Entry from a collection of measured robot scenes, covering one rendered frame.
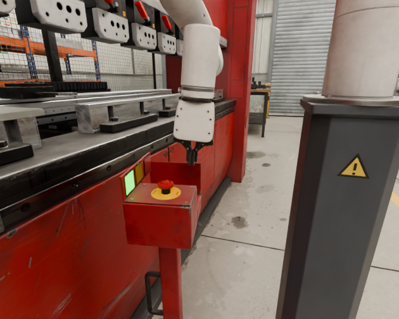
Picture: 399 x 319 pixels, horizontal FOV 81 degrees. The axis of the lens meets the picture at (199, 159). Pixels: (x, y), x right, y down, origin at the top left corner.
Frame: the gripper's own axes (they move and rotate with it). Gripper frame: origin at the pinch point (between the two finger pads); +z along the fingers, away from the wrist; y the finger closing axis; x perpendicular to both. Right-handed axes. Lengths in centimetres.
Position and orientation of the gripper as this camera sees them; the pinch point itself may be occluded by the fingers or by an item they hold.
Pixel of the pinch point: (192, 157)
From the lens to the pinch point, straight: 63.6
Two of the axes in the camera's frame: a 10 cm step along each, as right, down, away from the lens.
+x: 1.2, -3.1, 9.4
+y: 9.9, 1.2, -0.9
